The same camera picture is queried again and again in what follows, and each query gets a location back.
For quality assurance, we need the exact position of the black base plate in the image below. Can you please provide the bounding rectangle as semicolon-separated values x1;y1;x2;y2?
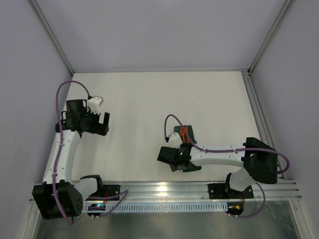
100;184;121;198
207;183;254;200

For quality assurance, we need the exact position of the black controller board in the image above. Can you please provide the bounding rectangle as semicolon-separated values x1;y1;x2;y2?
226;202;244;217
86;203;106;217

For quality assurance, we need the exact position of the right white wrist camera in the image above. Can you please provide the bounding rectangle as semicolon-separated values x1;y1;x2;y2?
165;132;180;142

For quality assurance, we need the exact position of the frame post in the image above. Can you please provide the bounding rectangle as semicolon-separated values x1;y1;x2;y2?
28;0;75;76
248;0;295;74

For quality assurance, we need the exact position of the orange plastic fork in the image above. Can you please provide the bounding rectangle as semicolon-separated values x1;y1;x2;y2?
180;126;186;143

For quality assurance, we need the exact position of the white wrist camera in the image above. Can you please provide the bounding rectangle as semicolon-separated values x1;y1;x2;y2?
165;132;180;142
87;96;104;113

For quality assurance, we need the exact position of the purple cable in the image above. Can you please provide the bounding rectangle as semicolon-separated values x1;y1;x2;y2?
51;80;129;226
163;114;291;220

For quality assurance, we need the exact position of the right black controller board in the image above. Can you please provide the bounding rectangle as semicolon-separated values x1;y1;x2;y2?
226;202;244;217

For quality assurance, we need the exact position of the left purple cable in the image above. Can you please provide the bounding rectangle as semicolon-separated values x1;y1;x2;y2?
51;80;129;226

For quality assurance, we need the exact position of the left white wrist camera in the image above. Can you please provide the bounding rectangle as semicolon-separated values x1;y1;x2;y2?
87;96;104;113

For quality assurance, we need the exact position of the dark green cloth napkin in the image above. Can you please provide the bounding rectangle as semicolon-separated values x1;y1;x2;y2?
173;125;201;172

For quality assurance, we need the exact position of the front aluminium rail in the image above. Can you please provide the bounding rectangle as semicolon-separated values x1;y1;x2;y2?
29;180;303;203

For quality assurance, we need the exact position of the right rear frame post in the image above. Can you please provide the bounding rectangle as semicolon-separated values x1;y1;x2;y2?
248;0;295;74

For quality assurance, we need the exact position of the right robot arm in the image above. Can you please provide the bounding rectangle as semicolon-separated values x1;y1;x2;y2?
157;137;278;198

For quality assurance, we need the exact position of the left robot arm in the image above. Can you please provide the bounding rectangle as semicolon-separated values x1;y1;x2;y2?
32;96;110;220

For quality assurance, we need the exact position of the left black controller board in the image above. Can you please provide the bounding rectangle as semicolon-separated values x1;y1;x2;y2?
86;203;106;217

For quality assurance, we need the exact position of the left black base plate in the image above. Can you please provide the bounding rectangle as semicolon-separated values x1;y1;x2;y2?
100;184;121;198

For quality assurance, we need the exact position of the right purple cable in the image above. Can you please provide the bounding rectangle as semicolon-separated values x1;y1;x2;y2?
163;114;291;220

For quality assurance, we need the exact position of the left rear frame post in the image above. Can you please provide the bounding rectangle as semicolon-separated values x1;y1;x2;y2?
28;0;75;76

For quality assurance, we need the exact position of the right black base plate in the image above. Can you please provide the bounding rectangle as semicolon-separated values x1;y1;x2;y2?
207;183;254;200

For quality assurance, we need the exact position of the slotted grey cable duct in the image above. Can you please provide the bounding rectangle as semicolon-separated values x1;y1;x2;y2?
82;202;229;214

